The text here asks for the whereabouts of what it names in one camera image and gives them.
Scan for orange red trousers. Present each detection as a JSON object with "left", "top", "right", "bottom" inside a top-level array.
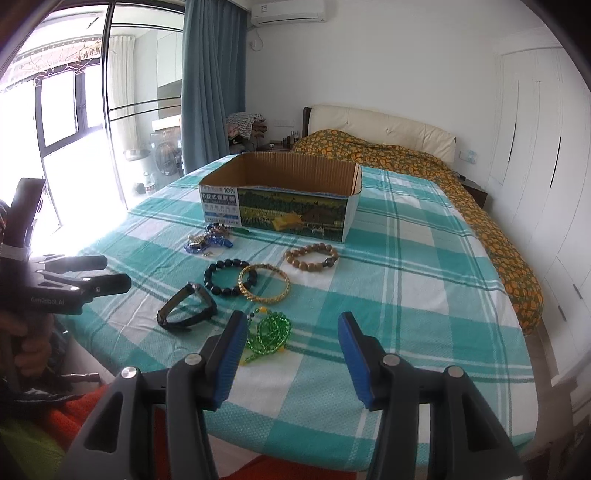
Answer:
[{"left": 39, "top": 385, "right": 108, "bottom": 452}]

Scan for orange floral bedspread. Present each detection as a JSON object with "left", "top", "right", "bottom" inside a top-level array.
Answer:
[{"left": 293, "top": 129, "right": 544, "bottom": 336}]

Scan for cream padded headboard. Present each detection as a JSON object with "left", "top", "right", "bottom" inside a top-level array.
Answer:
[{"left": 303, "top": 105, "right": 456, "bottom": 167}]

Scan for person's left hand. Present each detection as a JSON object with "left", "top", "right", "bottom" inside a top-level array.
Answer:
[{"left": 1, "top": 310, "right": 54, "bottom": 378}]

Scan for pile of clothes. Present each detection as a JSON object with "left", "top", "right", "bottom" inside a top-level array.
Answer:
[{"left": 226, "top": 112, "right": 267, "bottom": 146}]

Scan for grey washing machine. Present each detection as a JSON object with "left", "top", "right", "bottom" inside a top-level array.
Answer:
[{"left": 150, "top": 127, "right": 184, "bottom": 188}]

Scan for green bead necklace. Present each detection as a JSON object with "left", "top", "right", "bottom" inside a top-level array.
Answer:
[{"left": 238, "top": 306, "right": 293, "bottom": 366}]

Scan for dark wooden right nightstand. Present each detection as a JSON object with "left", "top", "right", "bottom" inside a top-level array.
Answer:
[{"left": 457, "top": 174, "right": 488, "bottom": 209}]

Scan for white built-in wardrobe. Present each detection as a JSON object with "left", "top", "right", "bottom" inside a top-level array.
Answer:
[{"left": 487, "top": 29, "right": 590, "bottom": 384}]

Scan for white wall air conditioner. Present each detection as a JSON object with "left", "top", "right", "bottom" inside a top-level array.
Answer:
[{"left": 250, "top": 0, "right": 327, "bottom": 27}]

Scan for brown wooden bead bracelet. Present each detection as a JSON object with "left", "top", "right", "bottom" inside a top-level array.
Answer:
[{"left": 283, "top": 242, "right": 341, "bottom": 272}]

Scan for dark wooden nightstand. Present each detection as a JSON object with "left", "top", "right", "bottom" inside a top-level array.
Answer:
[
  {"left": 457, "top": 174, "right": 488, "bottom": 209},
  {"left": 256, "top": 137, "right": 294, "bottom": 152}
]

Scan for teal blue curtain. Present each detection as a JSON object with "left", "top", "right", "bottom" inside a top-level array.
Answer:
[{"left": 181, "top": 0, "right": 247, "bottom": 173}]

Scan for gold bangle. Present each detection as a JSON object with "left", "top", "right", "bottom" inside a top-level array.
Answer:
[{"left": 238, "top": 263, "right": 291, "bottom": 305}]

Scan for blue crystal bead strand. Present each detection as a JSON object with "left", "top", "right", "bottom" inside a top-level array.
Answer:
[{"left": 184, "top": 234, "right": 233, "bottom": 254}]

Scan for teal plaid tablecloth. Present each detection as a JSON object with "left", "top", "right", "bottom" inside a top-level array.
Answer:
[{"left": 62, "top": 165, "right": 538, "bottom": 471}]

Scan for black bead bracelet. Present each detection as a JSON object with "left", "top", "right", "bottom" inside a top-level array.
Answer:
[{"left": 203, "top": 258, "right": 259, "bottom": 298}]

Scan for dark wooden left nightstand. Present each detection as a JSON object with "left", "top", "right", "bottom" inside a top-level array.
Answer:
[{"left": 256, "top": 137, "right": 294, "bottom": 152}]

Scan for black wrist watch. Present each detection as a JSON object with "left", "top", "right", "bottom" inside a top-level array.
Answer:
[{"left": 156, "top": 283, "right": 217, "bottom": 331}]

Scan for green pendant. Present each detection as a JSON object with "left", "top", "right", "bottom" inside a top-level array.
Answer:
[{"left": 231, "top": 226, "right": 252, "bottom": 235}]

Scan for black framed glass sliding door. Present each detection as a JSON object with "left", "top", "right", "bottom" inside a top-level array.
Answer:
[{"left": 1, "top": 1, "right": 184, "bottom": 232}]

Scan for open cardboard box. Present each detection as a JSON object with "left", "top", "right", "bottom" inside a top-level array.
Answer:
[{"left": 198, "top": 152, "right": 363, "bottom": 243}]

